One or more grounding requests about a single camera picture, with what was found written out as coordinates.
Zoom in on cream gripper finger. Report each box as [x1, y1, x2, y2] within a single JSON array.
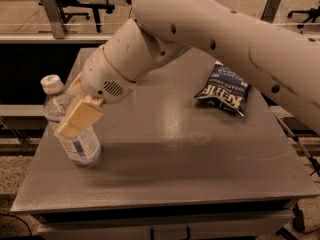
[[55, 95, 104, 139], [66, 74, 83, 98]]

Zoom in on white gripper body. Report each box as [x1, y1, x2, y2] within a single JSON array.
[[81, 45, 136, 103]]

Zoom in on clear bottle with blue label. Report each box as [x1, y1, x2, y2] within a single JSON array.
[[40, 74, 101, 166]]

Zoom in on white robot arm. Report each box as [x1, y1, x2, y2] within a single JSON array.
[[56, 0, 320, 138]]

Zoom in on metal railing bar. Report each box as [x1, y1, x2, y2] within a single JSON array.
[[0, 33, 111, 44]]

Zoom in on blue Kettle chips bag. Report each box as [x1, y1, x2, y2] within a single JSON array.
[[194, 62, 251, 117]]

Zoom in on black office chair right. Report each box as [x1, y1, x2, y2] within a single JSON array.
[[287, 0, 320, 30]]

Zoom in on left metal railing post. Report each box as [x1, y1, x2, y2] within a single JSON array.
[[41, 0, 66, 39]]

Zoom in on metal railing post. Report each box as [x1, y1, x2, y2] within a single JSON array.
[[41, 0, 66, 39], [261, 0, 281, 23]]

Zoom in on black floor cable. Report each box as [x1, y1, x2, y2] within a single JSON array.
[[0, 212, 34, 238]]

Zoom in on right metal railing post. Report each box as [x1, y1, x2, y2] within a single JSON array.
[[261, 0, 281, 23]]

